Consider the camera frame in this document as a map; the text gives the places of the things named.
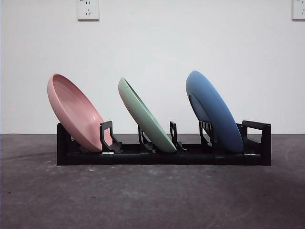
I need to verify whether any blue round plate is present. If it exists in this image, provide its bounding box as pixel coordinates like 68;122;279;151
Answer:
185;70;244;154

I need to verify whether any white wall socket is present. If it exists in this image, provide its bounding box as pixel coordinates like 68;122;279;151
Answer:
292;0;305;21
77;0;100;21

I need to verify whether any green round plate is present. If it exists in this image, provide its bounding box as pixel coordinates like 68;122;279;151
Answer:
118;76;178;154

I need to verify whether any black plate rack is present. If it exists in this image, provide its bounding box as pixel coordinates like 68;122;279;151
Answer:
56;120;272;167

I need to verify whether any pink round plate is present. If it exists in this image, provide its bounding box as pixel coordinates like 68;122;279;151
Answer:
47;73;113;153

